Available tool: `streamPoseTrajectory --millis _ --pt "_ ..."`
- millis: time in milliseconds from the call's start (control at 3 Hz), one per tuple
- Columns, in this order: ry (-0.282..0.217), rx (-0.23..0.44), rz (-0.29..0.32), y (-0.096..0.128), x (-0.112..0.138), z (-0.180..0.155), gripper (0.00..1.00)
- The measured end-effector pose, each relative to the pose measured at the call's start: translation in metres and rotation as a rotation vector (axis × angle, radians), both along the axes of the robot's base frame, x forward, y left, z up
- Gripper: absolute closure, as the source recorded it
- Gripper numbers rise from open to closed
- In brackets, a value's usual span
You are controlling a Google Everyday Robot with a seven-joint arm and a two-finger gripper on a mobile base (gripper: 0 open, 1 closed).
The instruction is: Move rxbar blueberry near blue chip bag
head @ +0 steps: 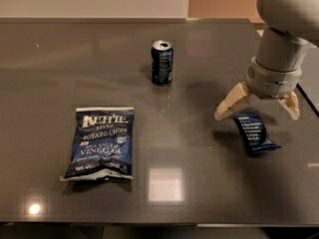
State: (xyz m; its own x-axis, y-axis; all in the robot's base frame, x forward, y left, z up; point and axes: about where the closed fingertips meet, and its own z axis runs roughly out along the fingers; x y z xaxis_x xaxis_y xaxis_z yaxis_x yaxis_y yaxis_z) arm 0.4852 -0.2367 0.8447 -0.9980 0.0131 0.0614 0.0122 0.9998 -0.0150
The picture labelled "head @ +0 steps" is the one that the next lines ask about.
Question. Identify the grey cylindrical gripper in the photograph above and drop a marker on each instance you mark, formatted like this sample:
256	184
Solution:
271	82

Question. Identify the blue RXBAR blueberry wrapper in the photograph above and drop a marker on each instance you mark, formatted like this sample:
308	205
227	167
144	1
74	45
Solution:
254	134

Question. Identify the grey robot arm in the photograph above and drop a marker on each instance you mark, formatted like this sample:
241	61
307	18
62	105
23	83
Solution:
292	30

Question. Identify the blue Kettle chip bag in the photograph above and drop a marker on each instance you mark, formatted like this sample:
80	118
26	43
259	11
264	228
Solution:
102	144

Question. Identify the dark blue soda can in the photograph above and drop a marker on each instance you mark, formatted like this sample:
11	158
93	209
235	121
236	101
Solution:
162	65

